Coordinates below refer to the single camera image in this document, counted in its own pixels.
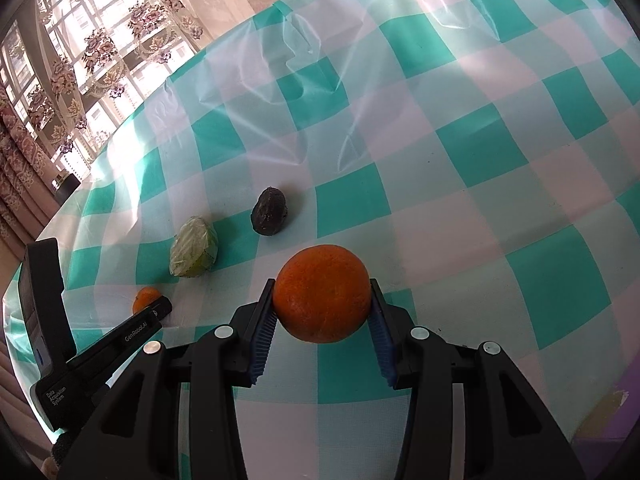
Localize small orange tangerine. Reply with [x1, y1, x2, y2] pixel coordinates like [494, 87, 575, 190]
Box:
[131, 286, 163, 315]

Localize small green fruit half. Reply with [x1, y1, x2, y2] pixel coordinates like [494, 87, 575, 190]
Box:
[169, 217, 219, 278]

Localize dark passion fruit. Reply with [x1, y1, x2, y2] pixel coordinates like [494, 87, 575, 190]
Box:
[250, 186, 288, 236]

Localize purple cardboard box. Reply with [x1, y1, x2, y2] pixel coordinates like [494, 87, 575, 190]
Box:
[572, 384, 639, 479]

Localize dark jar on windowsill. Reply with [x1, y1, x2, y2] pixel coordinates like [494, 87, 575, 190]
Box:
[52, 172, 80, 206]

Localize brown drape curtain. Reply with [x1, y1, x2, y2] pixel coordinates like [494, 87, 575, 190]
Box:
[0, 86, 60, 262]

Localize teal pink checkered tablecloth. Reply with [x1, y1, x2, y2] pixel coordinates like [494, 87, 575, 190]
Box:
[44, 0, 639, 436]

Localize floral lace curtain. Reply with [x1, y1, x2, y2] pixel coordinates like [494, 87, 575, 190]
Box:
[1, 0, 207, 179]

